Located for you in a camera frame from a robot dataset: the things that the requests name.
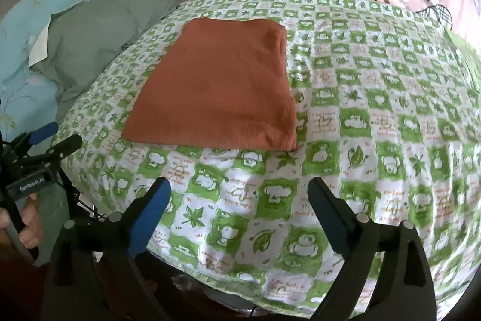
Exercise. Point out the person's left hand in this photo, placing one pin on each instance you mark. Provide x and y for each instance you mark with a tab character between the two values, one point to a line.
32	221

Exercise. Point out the grey-green pillow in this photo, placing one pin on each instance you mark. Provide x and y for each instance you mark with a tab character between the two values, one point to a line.
101	39

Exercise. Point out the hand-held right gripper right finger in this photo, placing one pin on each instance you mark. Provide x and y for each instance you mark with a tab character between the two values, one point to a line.
330	219

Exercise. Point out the green checked blanket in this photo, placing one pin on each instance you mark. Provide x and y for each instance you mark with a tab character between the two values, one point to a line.
357	140

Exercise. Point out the orange knit sweater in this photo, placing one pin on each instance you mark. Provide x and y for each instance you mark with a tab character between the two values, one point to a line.
221	88

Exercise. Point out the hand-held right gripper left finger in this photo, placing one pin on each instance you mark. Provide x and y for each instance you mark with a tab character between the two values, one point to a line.
148	219

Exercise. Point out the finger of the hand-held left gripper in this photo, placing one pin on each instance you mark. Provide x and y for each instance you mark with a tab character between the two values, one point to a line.
64	146
45	132

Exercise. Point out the light blue floral bedsheet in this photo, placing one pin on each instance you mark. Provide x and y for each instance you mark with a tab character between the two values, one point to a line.
34	5

